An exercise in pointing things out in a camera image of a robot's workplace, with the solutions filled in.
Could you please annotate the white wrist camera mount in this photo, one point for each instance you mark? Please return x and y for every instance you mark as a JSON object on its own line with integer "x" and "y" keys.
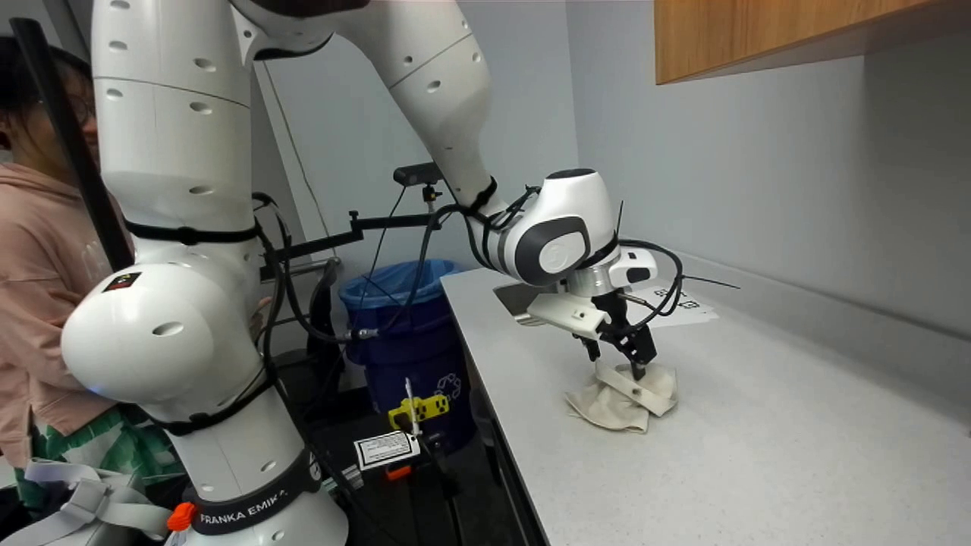
{"x": 566, "y": 313}

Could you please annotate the green white patterned fabric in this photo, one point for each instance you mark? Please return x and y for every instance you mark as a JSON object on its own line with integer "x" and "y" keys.
{"x": 100, "y": 444}

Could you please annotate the white label tag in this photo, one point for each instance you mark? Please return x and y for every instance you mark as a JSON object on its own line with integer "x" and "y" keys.
{"x": 386, "y": 449}

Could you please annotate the wooden wall cabinet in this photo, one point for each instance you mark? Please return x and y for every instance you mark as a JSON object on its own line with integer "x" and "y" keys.
{"x": 789, "y": 35}

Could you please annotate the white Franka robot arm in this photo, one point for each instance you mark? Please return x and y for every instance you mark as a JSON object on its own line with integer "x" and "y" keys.
{"x": 172, "y": 123}

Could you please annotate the person in pink hoodie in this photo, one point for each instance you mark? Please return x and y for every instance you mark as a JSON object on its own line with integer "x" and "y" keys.
{"x": 41, "y": 284}

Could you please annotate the beige cloth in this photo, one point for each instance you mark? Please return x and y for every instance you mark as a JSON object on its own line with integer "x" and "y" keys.
{"x": 609, "y": 403}

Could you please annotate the grey countertop backsplash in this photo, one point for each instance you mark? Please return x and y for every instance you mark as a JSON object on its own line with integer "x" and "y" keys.
{"x": 858, "y": 328}

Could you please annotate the black articulated camera stand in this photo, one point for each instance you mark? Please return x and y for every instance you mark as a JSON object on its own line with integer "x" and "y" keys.
{"x": 322, "y": 239}

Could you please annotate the black diagonal bar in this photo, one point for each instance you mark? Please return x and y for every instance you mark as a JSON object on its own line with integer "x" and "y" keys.
{"x": 76, "y": 151}

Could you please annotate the blue trash bin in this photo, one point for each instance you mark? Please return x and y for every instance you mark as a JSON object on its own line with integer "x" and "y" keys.
{"x": 403, "y": 333}

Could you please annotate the white paper black markers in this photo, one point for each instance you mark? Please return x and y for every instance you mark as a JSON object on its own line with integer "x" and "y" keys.
{"x": 692, "y": 308}

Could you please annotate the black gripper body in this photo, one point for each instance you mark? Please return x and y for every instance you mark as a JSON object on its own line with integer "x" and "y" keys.
{"x": 619, "y": 315}

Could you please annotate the orange round knob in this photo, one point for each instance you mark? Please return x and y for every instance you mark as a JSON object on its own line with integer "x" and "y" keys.
{"x": 181, "y": 518}

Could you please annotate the yellow clamp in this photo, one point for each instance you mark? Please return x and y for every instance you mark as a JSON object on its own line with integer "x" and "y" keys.
{"x": 419, "y": 411}

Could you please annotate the black stereo camera bar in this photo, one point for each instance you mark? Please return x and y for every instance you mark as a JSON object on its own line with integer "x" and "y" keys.
{"x": 416, "y": 175}

